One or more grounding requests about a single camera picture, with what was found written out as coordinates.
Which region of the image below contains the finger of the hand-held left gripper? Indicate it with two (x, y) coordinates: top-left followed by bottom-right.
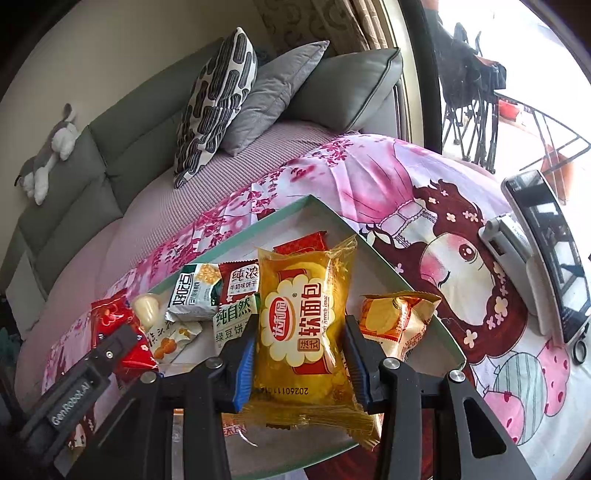
(85, 323), (141, 384)

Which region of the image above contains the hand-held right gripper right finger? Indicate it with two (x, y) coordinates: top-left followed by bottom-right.
(342, 314), (536, 480)

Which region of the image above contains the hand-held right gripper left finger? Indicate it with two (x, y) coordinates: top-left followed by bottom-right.
(67, 315), (258, 480)

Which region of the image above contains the small red snack packet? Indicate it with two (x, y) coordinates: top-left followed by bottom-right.
(90, 288), (160, 388)

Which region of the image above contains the green white biscuit packet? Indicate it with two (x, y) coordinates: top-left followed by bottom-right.
(212, 295), (259, 356)

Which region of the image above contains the clear round pastry packet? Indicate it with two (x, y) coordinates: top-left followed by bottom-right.
(130, 293), (168, 333)

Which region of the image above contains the pale green pastry packet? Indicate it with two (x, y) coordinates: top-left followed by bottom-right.
(147, 319), (204, 365)

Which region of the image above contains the orange yellow cracker packet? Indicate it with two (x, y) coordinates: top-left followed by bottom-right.
(359, 291), (443, 363)

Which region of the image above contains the yellow bread packet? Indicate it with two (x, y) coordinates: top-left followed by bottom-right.
(240, 234), (382, 450)

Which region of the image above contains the red white biscuit packet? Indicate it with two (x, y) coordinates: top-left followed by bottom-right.
(218, 259), (262, 305)

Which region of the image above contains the green foil biscuit packet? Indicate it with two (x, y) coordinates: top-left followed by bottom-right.
(165, 263), (222, 323)

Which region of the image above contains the red patterned cake packet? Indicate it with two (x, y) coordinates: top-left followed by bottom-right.
(273, 232), (328, 254)

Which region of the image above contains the teal cardboard box lid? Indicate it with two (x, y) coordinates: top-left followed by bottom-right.
(148, 195), (467, 478)

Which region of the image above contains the pink striped sofa cover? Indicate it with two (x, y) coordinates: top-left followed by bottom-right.
(23, 121), (352, 342)

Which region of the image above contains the grey green sofa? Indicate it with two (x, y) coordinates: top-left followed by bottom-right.
(0, 37), (403, 296)

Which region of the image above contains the grey white plush toy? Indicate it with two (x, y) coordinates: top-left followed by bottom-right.
(14, 104), (79, 206)

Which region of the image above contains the black white patterned cushion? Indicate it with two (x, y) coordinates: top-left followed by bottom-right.
(173, 27), (258, 189)

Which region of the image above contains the grey quilted cushion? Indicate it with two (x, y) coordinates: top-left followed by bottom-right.
(221, 41), (331, 157)

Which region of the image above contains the terracotta flower pot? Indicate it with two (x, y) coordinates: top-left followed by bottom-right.
(542, 145), (578, 201)

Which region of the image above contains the black balcony railing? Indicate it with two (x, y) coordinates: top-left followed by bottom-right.
(494, 90), (591, 204)

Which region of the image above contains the black folding chair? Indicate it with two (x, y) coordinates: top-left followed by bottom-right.
(436, 21), (509, 174)

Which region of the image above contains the brown patterned curtain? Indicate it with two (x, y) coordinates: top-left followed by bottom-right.
(252, 0), (402, 61)

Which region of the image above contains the dark door frame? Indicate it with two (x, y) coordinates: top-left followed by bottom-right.
(399, 0), (444, 153)

